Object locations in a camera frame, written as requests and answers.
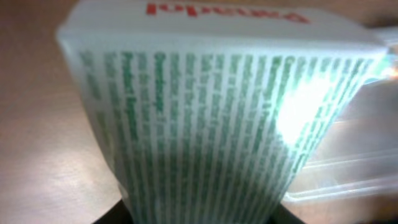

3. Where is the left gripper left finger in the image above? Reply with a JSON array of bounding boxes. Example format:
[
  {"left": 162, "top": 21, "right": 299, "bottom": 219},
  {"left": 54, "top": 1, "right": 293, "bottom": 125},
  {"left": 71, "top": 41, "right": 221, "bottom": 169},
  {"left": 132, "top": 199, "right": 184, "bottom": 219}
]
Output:
[{"left": 93, "top": 200, "right": 134, "bottom": 224}]

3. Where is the clear plastic container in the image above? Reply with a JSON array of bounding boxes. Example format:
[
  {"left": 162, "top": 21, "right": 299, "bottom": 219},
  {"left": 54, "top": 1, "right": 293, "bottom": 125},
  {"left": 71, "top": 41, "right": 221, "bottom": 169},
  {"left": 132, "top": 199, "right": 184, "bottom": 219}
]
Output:
[{"left": 283, "top": 26, "right": 397, "bottom": 203}]

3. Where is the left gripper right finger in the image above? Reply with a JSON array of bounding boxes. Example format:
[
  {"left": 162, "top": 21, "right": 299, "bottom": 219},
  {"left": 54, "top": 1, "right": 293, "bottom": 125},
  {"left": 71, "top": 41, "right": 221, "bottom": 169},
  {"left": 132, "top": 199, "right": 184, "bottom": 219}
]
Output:
[{"left": 269, "top": 203, "right": 304, "bottom": 224}]

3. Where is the white green medicine box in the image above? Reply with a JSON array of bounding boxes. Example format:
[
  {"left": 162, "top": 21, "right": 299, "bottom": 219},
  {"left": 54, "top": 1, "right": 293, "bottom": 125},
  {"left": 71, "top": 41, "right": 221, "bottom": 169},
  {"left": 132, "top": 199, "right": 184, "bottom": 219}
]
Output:
[{"left": 57, "top": 1, "right": 388, "bottom": 223}]

